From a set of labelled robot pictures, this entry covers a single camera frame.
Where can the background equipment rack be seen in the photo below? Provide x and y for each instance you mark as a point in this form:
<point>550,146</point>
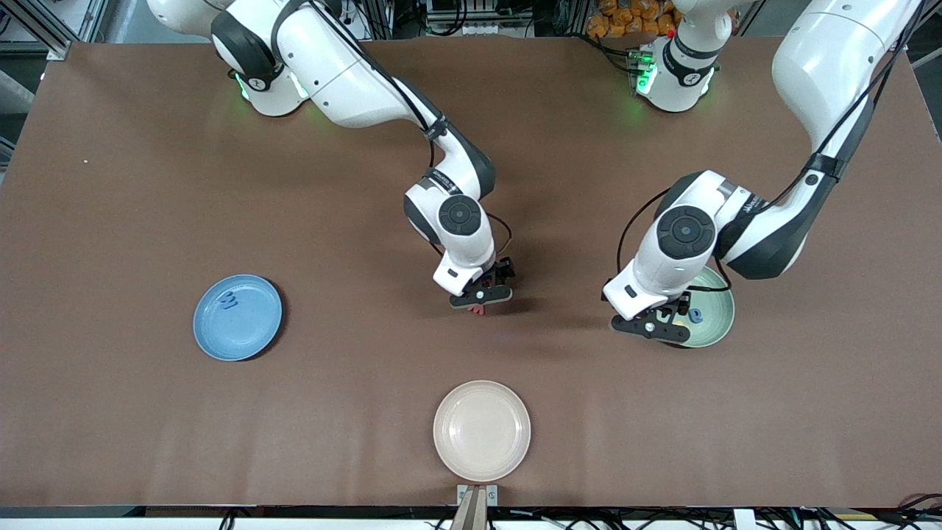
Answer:
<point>471,15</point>

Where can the blue plate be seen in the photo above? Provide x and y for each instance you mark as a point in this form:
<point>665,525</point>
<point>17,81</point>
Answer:
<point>246,331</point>

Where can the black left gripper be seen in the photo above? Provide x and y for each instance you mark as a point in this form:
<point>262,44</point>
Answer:
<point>681,301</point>

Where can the aluminium frame profile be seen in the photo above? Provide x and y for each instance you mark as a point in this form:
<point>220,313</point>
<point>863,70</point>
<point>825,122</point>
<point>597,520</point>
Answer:
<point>40,28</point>
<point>912,22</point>

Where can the metal mount bracket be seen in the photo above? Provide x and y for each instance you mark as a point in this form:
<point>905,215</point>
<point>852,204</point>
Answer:
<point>477,500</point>

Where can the white power strip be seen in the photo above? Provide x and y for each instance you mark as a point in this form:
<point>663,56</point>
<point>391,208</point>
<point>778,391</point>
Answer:
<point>316,12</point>

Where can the green plate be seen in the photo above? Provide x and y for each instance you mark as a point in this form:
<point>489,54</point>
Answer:
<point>717,309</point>

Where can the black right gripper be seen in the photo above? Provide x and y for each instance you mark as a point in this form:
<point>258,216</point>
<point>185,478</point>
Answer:
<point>503,269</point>

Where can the bag of orange items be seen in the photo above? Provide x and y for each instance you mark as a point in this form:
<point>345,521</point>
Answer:
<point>625,18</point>

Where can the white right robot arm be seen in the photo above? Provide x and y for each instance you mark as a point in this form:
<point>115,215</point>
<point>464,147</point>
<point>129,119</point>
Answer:
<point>353,81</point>

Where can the blue lowercase letter a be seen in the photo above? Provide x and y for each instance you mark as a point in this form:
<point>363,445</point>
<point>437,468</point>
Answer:
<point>696,317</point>

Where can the beige plate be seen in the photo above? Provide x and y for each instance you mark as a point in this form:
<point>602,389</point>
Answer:
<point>482,430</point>

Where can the dark blue letter block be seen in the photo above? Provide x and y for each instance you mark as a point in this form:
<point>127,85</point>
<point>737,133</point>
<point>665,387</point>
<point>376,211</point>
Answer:
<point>229,300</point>

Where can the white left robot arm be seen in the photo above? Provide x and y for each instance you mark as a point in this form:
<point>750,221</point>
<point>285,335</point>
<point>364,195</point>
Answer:
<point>677,272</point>

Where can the brown table cover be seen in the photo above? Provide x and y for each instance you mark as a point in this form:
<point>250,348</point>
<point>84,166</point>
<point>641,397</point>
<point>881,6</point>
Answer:
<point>368,221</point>

